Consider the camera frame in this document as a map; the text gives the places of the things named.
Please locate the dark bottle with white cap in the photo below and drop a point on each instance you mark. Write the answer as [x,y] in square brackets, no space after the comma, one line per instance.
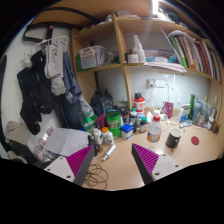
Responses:
[97,136]

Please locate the large green lidded jar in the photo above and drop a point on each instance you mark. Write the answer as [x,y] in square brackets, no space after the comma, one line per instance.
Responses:
[113,120]

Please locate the blue denim hanging garment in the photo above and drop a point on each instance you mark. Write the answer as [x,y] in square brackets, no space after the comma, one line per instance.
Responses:
[71,86]

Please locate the silver metal can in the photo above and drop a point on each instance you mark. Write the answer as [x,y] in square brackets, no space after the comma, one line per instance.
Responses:
[109,152]

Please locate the brown mug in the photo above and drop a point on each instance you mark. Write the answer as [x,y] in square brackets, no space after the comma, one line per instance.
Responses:
[216,127]

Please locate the wooden shelf unit with books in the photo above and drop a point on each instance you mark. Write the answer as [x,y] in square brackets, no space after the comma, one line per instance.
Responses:
[133,26]

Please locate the grey hanging garment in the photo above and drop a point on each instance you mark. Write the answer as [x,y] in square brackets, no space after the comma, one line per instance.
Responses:
[55,70]

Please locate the red and white canister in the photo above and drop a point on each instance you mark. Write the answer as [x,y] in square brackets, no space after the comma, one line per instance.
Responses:
[139,104]

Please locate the black hanging garment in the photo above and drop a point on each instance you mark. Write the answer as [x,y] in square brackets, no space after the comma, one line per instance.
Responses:
[31,96]

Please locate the flat round red coaster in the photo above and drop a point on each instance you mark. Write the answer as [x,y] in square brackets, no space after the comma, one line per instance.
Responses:
[195,140]

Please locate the tall green bottle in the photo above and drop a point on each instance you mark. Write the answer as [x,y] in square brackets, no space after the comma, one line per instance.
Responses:
[192,106]

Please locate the grey shaker bottle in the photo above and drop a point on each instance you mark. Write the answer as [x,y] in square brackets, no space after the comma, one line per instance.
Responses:
[197,113]

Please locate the white bottle with orange cap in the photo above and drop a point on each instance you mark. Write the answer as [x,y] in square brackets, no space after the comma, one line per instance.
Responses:
[107,137]

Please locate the black mug with white inside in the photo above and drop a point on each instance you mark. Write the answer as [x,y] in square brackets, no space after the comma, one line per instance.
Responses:
[172,140]

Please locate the white box with blue lid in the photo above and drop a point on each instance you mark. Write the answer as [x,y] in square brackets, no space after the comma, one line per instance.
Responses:
[126,132]

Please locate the printed white paper sheet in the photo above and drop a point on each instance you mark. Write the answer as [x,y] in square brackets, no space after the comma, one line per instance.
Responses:
[66,141]

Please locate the black box appliance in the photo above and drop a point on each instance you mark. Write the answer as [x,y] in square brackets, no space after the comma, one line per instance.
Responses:
[101,103]

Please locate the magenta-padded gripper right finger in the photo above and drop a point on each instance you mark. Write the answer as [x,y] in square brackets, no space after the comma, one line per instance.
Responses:
[146,159]

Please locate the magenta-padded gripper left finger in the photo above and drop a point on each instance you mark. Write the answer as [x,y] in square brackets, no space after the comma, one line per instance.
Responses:
[78,160]

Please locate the white and blue carton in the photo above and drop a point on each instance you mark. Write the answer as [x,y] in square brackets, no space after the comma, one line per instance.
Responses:
[183,114]

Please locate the magenta pouch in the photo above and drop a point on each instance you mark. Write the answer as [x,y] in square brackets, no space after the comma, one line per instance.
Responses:
[167,110]

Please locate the white wall power outlet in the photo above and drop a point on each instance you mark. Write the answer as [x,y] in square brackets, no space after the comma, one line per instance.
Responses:
[156,83]

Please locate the small green lidded jar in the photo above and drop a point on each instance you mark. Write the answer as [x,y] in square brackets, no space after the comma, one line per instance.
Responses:
[116,133]

